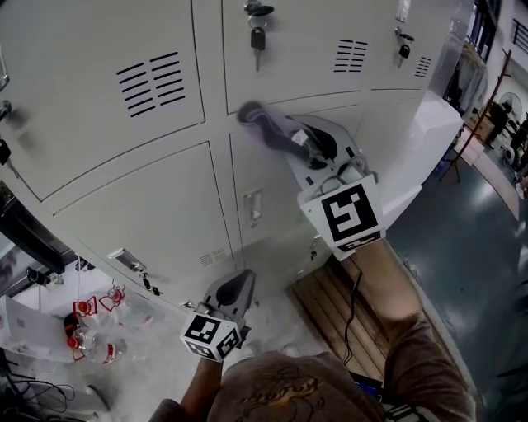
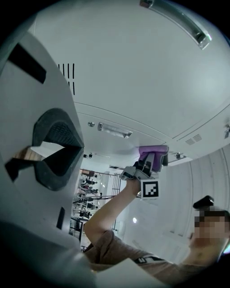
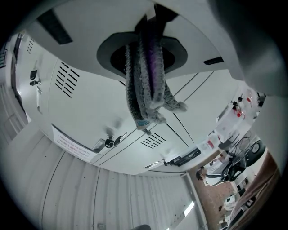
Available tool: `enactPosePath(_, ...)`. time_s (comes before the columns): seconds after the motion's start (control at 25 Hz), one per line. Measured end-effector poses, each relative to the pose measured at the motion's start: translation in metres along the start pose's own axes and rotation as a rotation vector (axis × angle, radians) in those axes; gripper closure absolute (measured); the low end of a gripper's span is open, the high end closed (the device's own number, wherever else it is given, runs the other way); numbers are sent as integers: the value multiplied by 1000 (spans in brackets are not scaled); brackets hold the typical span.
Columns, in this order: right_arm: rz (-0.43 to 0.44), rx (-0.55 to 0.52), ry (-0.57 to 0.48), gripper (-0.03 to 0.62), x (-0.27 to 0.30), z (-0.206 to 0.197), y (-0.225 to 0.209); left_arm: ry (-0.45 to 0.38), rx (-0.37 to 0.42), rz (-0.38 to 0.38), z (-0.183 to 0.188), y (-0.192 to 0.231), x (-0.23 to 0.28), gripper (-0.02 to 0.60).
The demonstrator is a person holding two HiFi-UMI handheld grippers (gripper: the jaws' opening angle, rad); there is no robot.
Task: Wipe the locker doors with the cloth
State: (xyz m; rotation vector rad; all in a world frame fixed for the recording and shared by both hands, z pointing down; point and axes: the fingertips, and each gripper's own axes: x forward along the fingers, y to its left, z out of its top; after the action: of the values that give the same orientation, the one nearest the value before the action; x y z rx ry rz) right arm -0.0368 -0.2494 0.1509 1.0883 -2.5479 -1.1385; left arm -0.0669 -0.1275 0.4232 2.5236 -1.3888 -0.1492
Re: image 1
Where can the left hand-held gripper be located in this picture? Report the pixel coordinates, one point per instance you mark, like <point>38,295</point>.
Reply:
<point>210,338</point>

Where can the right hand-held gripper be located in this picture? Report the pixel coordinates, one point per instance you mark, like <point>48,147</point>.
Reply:
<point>350,214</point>

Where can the purple grey cleaning cloth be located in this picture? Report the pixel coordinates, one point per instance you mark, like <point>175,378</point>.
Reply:
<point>268,123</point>

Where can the grey metal locker door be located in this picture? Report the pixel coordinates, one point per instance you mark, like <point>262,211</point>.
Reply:
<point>268,198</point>

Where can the person's left forearm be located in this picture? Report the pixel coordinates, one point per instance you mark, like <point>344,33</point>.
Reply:
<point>202,383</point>

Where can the person's right forearm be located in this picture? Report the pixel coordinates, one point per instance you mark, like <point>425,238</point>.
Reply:
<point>383,284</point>

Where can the white metal locker cabinet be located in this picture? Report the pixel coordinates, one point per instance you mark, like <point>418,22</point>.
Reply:
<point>123,185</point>

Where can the person's white shoe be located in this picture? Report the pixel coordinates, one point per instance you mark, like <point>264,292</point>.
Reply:
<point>252,348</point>
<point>290,350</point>

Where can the wooden slat platform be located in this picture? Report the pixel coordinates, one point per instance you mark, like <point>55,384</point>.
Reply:
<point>326,296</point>

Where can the white side panel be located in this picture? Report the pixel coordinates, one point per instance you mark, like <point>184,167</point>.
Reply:
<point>437,123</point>

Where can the cardboard box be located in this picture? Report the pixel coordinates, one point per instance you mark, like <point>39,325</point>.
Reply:
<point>480,125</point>

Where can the black device blue screen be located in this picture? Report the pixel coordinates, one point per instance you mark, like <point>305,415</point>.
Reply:
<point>365,386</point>

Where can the hanging grey clothes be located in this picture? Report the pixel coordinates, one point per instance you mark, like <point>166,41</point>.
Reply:
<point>472,78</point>

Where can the brown coat stand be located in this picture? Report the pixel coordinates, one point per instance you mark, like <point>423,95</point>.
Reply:
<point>484,101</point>

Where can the black clamp device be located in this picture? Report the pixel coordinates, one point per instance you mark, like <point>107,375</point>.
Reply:
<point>37,275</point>

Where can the round standing fan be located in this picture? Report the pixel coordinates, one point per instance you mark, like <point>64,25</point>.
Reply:
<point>511,103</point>

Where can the white flat box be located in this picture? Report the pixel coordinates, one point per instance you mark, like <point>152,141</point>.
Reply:
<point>29,329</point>

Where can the black metal railing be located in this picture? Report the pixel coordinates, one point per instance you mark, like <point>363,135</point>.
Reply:
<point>520,35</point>

